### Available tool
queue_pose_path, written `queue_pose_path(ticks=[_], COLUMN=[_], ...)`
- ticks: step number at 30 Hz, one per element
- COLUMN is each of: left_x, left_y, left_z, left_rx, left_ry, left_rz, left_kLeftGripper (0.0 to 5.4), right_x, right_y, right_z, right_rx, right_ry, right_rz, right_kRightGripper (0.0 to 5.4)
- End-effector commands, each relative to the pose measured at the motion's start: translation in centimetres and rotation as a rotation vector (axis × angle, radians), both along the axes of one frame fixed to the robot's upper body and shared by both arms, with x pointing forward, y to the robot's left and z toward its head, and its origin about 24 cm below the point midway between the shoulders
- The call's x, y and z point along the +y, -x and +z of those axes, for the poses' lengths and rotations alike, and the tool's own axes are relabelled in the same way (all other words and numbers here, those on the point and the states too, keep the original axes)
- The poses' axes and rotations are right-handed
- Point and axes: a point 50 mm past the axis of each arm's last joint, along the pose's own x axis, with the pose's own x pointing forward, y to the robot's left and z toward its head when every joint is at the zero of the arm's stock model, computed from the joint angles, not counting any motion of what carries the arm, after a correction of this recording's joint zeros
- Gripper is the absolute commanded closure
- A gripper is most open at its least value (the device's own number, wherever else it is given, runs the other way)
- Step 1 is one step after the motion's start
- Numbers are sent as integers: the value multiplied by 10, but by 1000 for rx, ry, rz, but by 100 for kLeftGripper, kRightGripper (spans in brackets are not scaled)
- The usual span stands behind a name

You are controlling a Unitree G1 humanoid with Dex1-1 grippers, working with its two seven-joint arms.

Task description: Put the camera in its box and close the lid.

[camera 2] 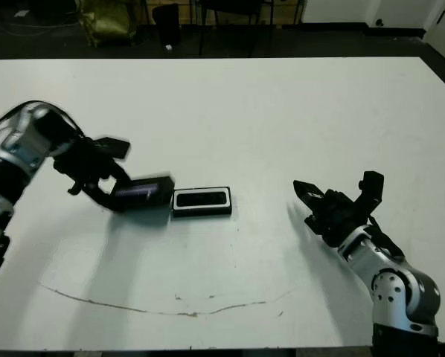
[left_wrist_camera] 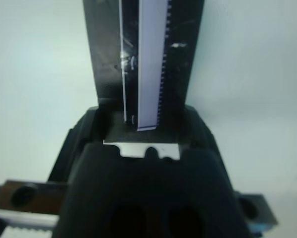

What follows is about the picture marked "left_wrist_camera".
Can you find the black printed box lid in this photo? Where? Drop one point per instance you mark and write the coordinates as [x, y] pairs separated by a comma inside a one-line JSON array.
[[106, 49]]

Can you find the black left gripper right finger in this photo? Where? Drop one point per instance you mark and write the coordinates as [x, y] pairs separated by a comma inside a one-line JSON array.
[[200, 134]]

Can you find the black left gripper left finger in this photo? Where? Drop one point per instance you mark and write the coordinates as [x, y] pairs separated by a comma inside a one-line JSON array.
[[86, 131]]

